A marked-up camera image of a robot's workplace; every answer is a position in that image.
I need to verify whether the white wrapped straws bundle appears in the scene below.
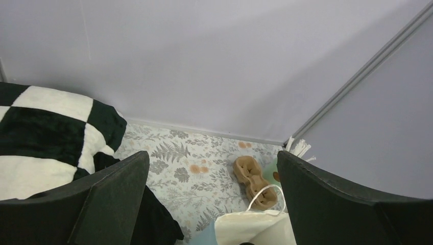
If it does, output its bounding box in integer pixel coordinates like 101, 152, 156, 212
284, 136, 311, 159

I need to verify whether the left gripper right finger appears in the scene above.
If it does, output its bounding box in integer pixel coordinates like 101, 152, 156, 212
277, 151, 432, 244

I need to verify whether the black white checkered blanket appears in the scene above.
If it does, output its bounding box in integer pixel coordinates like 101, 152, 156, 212
1, 83, 127, 200

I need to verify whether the floral patterned table mat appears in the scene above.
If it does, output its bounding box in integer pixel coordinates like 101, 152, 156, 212
115, 123, 281, 244

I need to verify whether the light blue paper bag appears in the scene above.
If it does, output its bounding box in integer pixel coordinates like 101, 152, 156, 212
189, 184, 298, 245

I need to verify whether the green straw holder cup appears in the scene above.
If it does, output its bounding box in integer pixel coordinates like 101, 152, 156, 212
262, 157, 281, 186

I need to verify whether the black t-shirt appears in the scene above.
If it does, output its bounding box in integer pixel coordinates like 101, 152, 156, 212
83, 151, 184, 244

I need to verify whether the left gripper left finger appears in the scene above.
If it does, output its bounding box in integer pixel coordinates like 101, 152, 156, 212
1, 151, 150, 244

